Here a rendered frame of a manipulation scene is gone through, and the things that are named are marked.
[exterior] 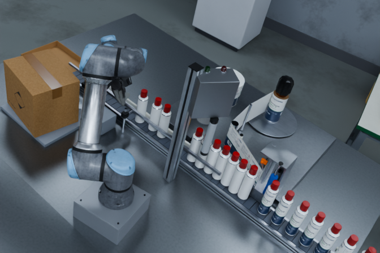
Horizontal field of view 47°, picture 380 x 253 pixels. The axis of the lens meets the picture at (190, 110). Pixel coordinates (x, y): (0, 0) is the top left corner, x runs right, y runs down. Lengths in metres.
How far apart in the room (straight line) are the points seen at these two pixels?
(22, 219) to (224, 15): 3.26
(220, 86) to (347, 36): 3.60
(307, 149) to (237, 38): 2.39
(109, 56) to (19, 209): 0.77
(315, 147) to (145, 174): 0.97
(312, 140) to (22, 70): 1.58
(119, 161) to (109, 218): 0.25
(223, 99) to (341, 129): 2.62
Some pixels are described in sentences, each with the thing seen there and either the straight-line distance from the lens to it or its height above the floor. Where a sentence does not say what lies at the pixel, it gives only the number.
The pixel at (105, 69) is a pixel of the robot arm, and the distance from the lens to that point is 1.73.
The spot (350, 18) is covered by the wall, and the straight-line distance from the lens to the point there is 5.15.
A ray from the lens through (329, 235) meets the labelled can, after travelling 1.97.
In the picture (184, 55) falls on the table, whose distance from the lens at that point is 3.00.
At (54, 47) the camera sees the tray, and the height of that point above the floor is 0.83.
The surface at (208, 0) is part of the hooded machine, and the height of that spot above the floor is 0.42.
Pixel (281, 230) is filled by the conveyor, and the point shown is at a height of 0.88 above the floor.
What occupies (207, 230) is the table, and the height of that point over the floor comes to 0.83.
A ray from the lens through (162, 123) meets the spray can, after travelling 2.21.
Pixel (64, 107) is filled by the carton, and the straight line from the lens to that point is 2.24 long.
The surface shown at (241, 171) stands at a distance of 2.01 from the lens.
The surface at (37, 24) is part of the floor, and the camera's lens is 4.73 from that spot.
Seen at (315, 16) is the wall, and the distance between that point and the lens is 5.23.
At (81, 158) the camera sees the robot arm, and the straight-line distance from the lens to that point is 1.77.
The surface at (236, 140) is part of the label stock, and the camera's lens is 2.17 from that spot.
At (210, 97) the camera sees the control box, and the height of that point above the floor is 1.40.
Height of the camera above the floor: 2.47
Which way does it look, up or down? 40 degrees down
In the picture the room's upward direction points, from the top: 14 degrees clockwise
